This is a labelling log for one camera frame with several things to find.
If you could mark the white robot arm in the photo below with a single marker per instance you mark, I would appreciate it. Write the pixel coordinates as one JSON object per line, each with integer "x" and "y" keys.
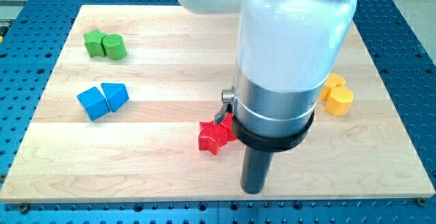
{"x": 286, "y": 49}

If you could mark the red star block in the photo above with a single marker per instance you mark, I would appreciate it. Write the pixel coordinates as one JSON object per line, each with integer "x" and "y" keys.
{"x": 212, "y": 137}

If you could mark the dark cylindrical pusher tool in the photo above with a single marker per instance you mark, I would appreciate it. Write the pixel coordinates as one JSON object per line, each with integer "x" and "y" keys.
{"x": 255, "y": 169}

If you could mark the wooden board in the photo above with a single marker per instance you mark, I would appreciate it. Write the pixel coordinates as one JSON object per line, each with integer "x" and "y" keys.
{"x": 176, "y": 66}

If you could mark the blue triangular block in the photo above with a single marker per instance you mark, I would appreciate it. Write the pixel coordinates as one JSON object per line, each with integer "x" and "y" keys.
{"x": 116, "y": 95}

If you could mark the yellow block rear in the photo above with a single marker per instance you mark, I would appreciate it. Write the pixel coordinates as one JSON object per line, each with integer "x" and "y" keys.
{"x": 332, "y": 80}

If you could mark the green cylinder block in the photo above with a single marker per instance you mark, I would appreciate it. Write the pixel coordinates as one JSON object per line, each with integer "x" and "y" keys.
{"x": 114, "y": 46}

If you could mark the yellow hexagon block front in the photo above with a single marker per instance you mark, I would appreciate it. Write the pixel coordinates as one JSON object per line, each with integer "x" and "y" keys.
{"x": 339, "y": 100}

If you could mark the blue cube block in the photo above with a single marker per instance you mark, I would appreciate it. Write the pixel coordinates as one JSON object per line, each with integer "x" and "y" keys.
{"x": 94, "y": 103}

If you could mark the green star block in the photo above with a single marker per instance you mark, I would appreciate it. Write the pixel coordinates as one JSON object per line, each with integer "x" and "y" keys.
{"x": 93, "y": 43}

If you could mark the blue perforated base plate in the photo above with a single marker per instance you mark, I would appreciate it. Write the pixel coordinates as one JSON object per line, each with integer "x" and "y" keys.
{"x": 34, "y": 41}

